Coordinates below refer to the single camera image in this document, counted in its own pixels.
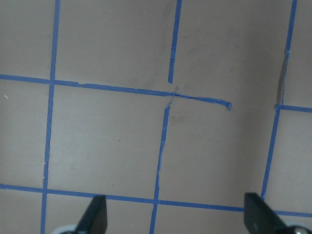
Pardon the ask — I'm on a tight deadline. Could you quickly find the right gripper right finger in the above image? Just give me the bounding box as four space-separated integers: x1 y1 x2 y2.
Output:
244 193 290 234

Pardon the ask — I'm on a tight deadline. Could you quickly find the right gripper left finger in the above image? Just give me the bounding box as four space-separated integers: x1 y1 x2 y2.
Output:
74 195 108 234

